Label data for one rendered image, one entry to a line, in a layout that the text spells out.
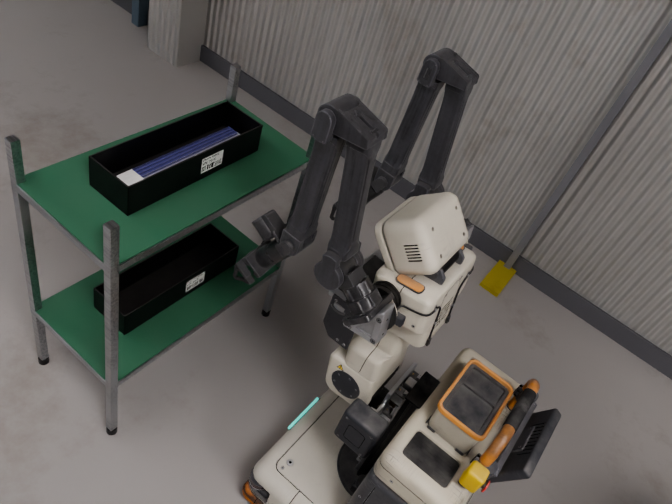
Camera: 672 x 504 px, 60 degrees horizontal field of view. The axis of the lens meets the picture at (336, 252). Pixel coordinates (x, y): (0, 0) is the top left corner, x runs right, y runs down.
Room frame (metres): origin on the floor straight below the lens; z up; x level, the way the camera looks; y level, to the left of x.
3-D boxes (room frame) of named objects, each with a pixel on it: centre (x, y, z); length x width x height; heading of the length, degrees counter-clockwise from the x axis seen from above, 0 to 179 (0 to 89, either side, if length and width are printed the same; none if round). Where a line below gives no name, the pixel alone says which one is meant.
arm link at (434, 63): (1.46, -0.07, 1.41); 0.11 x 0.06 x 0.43; 158
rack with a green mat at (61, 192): (1.48, 0.58, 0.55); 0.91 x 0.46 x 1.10; 157
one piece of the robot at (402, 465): (1.05, -0.49, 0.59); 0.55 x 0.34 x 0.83; 157
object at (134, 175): (1.48, 0.58, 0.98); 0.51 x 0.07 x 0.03; 158
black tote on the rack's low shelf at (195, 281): (1.48, 0.58, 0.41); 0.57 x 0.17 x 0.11; 157
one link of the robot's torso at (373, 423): (1.09, -0.23, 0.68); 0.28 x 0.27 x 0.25; 157
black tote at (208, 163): (1.48, 0.58, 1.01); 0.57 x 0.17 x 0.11; 158
